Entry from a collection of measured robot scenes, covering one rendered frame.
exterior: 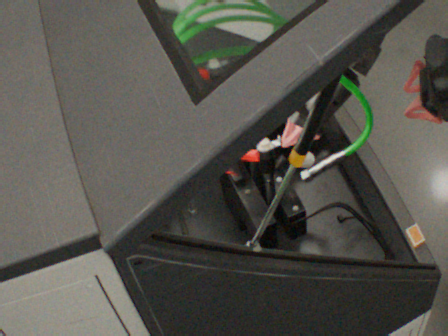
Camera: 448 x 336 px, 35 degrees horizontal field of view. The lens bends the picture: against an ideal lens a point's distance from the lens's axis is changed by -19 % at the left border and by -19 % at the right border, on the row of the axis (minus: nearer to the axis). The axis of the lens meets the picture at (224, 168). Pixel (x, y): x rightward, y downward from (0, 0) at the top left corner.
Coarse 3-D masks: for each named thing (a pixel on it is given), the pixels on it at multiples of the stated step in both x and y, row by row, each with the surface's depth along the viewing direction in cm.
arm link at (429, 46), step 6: (432, 36) 104; (438, 36) 103; (426, 42) 105; (432, 42) 104; (438, 42) 103; (444, 42) 102; (426, 48) 105; (432, 48) 104; (438, 48) 103; (444, 48) 101; (426, 54) 105; (432, 54) 104; (438, 54) 103; (444, 54) 101; (432, 60) 104; (438, 60) 103; (444, 60) 101; (438, 66) 103; (444, 66) 102; (444, 72) 104
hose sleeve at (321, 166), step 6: (342, 150) 137; (330, 156) 139; (336, 156) 138; (342, 156) 137; (318, 162) 140; (324, 162) 139; (330, 162) 139; (336, 162) 138; (312, 168) 141; (318, 168) 140; (324, 168) 140; (312, 174) 141; (318, 174) 141
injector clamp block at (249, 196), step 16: (240, 160) 167; (224, 176) 169; (224, 192) 177; (240, 192) 162; (256, 192) 162; (288, 192) 160; (240, 208) 165; (256, 208) 159; (288, 208) 158; (304, 208) 157; (240, 224) 173; (256, 224) 157; (272, 224) 156; (288, 224) 159; (304, 224) 161; (272, 240) 160
